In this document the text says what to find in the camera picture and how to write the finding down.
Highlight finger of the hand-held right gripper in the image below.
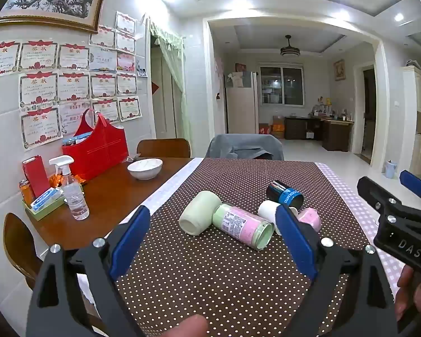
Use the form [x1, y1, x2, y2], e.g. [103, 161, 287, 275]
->
[399, 170, 421, 214]
[357, 176, 403, 215]

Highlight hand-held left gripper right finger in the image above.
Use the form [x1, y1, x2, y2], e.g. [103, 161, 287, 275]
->
[275, 204, 398, 337]

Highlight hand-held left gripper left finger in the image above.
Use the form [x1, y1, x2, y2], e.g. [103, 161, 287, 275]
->
[26, 204, 151, 337]

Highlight pink and green labelled cup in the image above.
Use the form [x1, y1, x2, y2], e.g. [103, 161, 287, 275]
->
[212, 204, 276, 252]

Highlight white cup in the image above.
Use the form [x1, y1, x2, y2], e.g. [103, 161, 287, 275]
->
[258, 200, 299, 236]

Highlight black cup with blue label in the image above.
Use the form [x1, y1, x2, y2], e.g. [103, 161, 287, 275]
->
[266, 180, 304, 210]

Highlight light green cup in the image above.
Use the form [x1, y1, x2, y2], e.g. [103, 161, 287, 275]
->
[179, 190, 222, 236]

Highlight person's right hand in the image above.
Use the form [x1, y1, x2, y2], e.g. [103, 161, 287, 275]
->
[395, 263, 421, 324]

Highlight person's left hand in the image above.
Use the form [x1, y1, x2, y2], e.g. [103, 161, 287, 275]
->
[170, 314, 209, 337]

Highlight brown polka-dot tablecloth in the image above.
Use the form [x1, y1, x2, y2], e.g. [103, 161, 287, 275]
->
[140, 157, 413, 297]

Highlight wooden table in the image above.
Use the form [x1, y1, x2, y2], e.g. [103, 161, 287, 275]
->
[24, 157, 196, 253]

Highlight clear spray bottle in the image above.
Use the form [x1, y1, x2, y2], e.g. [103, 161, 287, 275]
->
[49, 155, 90, 221]

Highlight dark wooden desk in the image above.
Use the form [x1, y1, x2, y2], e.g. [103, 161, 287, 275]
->
[284, 113, 355, 152]

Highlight white bowl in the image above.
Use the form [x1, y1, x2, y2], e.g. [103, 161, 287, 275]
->
[127, 158, 164, 181]

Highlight brown polka dot table mat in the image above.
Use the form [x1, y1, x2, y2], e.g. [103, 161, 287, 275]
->
[79, 157, 397, 337]

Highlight green tray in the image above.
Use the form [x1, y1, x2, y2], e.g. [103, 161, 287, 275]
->
[21, 187, 85, 222]

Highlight blue and white packet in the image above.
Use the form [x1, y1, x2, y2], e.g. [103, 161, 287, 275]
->
[31, 188, 64, 213]

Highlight red felt bag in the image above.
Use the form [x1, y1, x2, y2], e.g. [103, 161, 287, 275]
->
[62, 108, 130, 182]

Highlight wooden chair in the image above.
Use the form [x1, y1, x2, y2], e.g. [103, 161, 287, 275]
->
[3, 212, 45, 290]
[136, 138, 192, 159]

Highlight grey cloth on chair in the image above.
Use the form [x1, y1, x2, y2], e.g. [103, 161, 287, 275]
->
[205, 133, 285, 161]

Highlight red box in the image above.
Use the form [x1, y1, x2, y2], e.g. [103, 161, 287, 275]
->
[22, 155, 51, 199]

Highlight orange can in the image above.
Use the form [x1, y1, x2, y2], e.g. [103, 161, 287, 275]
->
[19, 180, 36, 207]

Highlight cardboard boxes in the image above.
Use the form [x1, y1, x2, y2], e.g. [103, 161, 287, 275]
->
[258, 115, 286, 140]

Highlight window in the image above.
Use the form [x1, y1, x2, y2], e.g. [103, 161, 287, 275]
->
[260, 65, 305, 106]

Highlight white refrigerator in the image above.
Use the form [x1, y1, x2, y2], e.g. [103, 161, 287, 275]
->
[225, 71, 260, 135]

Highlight ceiling lamp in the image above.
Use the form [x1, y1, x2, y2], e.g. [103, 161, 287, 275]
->
[280, 35, 301, 58]

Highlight green door curtain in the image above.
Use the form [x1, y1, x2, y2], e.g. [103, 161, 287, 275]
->
[149, 19, 192, 140]

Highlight small framed wall picture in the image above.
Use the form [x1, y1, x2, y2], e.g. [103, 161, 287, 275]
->
[333, 59, 346, 81]

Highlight group of wall certificates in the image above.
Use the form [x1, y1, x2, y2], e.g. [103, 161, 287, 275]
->
[0, 10, 143, 152]

